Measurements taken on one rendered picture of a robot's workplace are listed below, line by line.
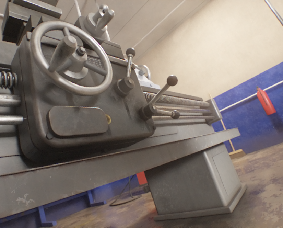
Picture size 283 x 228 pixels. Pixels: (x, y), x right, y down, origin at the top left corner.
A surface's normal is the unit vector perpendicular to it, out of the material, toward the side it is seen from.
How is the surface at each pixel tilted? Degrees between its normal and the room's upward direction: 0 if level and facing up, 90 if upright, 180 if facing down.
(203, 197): 90
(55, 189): 90
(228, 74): 90
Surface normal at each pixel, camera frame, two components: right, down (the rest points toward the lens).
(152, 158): 0.69, -0.41
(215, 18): -0.66, 0.00
